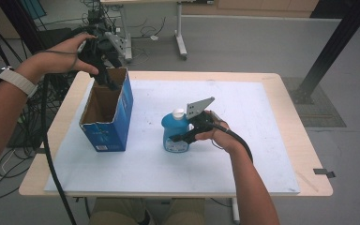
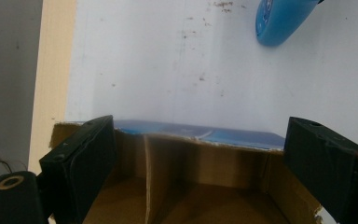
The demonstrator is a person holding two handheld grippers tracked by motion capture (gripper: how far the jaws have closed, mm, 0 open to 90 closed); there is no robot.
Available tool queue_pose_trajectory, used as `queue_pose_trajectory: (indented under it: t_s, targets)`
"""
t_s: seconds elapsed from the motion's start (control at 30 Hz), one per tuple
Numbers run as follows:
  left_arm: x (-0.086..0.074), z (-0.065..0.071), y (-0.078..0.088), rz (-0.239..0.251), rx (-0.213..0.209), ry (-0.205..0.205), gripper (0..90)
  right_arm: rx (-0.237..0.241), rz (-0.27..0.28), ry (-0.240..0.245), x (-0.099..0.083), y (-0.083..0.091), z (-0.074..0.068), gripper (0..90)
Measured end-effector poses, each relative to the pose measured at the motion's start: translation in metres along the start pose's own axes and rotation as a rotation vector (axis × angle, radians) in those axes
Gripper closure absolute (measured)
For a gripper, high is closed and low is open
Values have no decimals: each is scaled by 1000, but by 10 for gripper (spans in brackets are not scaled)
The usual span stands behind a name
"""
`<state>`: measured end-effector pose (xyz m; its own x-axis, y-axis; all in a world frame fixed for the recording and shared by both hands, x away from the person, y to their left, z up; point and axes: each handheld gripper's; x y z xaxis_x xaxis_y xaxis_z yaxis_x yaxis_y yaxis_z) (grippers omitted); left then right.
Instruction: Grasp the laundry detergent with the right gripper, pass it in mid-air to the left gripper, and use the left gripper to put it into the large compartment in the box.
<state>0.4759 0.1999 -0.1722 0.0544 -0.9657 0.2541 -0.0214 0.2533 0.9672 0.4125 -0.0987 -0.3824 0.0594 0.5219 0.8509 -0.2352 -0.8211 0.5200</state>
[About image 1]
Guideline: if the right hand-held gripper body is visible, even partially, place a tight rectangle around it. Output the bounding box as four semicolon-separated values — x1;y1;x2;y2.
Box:
186;97;216;132

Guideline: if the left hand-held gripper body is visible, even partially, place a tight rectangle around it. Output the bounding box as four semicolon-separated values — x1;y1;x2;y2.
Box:
79;26;128;68

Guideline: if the blue detergent bottle white cap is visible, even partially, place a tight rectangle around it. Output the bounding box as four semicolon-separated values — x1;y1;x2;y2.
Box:
160;108;192;154

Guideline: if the blue cardboard box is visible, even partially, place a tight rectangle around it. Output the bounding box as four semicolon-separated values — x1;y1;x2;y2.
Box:
79;67;135;153

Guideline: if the person's right hand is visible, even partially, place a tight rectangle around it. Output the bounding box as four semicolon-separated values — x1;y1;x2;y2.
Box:
196;111;242;154

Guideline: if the person's left hand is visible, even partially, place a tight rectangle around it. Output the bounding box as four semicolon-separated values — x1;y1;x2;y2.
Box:
22;32;100;83

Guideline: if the white table mat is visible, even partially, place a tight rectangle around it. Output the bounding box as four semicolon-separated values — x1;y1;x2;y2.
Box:
43;79;301;195

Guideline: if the white desk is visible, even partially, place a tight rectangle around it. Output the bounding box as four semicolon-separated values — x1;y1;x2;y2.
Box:
99;0;215;62

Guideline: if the teal panel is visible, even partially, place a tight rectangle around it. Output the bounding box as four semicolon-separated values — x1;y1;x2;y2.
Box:
27;0;48;20

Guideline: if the black metal stand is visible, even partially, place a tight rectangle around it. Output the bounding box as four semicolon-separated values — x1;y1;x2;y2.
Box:
289;0;360;106
0;0;45;54

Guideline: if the wristwatch with white band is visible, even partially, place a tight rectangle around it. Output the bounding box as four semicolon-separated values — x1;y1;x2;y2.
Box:
0;67;38;98

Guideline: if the white table leg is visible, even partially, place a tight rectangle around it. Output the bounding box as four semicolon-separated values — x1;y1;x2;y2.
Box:
231;197;241;224

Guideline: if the black shoe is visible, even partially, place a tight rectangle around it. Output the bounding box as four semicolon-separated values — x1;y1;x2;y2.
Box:
137;209;153;225

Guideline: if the dark floor mat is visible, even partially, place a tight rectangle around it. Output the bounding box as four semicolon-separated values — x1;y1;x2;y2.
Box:
282;77;347;128

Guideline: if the wooden cabinet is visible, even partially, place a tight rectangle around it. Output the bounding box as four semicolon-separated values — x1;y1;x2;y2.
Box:
181;0;322;18

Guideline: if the black tape piece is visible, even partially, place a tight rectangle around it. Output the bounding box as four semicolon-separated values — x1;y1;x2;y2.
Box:
312;168;337;179

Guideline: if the thick black gripper cable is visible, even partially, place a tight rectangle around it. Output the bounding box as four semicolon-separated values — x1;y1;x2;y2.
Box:
210;122;254;164
41;73;78;225

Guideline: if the thin black cable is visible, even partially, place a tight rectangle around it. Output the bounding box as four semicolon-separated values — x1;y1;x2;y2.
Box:
210;197;233;208

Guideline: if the bundle of black cables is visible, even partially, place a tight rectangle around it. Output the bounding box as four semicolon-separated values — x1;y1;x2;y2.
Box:
0;0;79;201

